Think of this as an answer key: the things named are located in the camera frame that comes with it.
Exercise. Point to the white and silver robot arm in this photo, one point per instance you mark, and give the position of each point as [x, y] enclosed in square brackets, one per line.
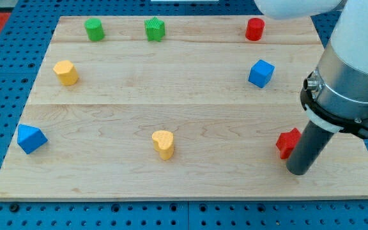
[335, 94]

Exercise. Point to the light wooden board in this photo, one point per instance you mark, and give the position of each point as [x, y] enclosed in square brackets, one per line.
[194, 83]

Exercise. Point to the yellow heart block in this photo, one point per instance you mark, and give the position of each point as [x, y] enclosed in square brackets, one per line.
[163, 143]

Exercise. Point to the blue cube block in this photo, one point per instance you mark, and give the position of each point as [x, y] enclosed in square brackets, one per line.
[261, 73]

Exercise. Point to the red star block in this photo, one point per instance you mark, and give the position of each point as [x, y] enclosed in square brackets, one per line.
[287, 141]

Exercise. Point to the red cylinder block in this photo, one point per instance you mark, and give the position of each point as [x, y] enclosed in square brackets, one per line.
[255, 28]

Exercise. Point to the yellow hexagon block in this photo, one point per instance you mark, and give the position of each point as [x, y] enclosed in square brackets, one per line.
[66, 72]

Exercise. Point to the green cylinder block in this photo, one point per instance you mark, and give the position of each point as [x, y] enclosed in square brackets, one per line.
[94, 29]

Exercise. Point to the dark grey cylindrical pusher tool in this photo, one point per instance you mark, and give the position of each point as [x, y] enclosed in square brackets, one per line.
[310, 145]

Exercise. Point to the blue triangle block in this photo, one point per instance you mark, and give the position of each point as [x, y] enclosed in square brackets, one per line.
[30, 138]

